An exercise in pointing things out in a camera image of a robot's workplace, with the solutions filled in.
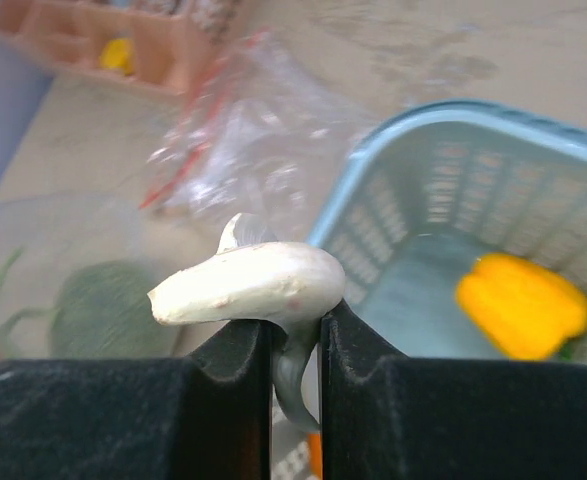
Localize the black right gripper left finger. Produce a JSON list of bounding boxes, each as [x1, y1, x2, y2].
[[0, 321, 272, 479]]

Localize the light blue plastic basket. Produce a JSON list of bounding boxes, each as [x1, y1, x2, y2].
[[308, 101, 587, 364]]

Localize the white garlic bulbs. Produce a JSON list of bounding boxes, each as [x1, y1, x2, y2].
[[148, 213, 346, 433]]

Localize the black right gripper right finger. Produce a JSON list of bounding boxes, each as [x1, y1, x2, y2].
[[320, 304, 587, 479]]

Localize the orange fruit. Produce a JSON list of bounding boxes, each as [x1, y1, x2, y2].
[[455, 252, 587, 361]]

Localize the green netted melon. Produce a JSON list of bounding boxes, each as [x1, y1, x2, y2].
[[0, 247, 184, 359]]

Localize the pink plastic file organizer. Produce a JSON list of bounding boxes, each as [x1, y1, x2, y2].
[[0, 0, 254, 97]]

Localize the clear zip bag orange zipper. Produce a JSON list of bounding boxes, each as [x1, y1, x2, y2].
[[0, 194, 212, 359]]

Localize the yellow block in organizer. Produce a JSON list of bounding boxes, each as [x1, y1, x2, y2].
[[98, 37, 135, 76]]

